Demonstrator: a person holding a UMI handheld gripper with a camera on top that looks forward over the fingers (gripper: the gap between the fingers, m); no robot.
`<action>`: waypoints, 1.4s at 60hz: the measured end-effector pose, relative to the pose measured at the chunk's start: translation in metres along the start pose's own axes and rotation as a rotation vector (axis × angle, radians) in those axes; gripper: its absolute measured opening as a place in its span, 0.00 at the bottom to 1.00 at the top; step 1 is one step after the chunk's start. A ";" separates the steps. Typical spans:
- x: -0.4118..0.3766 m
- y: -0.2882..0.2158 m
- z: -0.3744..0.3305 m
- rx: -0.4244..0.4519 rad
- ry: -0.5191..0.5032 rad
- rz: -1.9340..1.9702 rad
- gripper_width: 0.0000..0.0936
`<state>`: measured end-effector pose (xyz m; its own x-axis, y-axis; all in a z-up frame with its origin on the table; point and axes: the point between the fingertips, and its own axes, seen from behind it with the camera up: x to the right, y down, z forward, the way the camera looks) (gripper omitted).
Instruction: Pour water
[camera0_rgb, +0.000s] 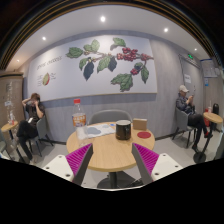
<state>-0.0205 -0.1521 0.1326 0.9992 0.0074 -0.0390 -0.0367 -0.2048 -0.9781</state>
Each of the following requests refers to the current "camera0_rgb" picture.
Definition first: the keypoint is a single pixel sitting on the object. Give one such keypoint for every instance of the white printed paper sheet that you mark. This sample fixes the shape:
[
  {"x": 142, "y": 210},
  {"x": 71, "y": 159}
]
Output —
[{"x": 93, "y": 131}]

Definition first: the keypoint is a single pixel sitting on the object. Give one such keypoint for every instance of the small round table left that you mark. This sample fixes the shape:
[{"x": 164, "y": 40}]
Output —
[{"x": 8, "y": 128}]

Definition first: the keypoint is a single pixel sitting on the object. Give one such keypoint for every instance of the clear plastic water bottle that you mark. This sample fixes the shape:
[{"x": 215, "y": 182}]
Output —
[{"x": 79, "y": 120}]

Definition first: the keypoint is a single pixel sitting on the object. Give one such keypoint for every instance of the seated person in black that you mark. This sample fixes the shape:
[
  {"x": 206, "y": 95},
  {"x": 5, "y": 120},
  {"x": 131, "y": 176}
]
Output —
[{"x": 27, "y": 128}]

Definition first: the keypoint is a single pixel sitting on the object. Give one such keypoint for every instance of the seated person white cap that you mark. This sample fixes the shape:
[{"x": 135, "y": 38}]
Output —
[{"x": 185, "y": 104}]

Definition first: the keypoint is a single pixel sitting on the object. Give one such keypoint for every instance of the grey chair right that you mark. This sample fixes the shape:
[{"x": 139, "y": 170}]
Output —
[{"x": 182, "y": 123}]

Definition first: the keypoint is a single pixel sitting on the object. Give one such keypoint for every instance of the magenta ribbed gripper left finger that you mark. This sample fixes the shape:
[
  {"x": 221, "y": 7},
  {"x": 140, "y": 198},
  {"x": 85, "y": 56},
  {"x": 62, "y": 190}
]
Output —
[{"x": 73, "y": 166}]

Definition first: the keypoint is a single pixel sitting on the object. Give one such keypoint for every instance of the grey chair left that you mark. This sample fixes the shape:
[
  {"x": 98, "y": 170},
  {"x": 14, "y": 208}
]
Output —
[{"x": 41, "y": 133}]

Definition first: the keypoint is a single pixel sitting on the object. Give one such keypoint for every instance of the round wooden table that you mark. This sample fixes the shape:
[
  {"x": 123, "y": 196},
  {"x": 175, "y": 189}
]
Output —
[{"x": 114, "y": 156}]

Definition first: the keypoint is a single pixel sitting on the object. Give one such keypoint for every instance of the brown cardboard box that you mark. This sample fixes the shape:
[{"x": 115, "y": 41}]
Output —
[{"x": 139, "y": 124}]

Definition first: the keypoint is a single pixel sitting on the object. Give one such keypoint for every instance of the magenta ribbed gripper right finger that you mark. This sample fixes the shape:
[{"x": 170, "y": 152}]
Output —
[{"x": 153, "y": 166}]

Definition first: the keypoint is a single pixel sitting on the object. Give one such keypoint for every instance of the red round coaster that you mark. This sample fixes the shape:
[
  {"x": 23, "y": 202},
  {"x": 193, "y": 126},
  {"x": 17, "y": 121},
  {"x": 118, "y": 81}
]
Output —
[{"x": 144, "y": 135}]

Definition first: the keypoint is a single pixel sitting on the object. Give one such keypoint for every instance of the black cylindrical cup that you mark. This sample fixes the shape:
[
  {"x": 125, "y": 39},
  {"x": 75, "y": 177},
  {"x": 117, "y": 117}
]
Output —
[{"x": 123, "y": 130}]

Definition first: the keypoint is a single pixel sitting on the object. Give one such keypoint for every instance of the grey chair behind table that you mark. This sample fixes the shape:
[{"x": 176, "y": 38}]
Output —
[{"x": 112, "y": 115}]

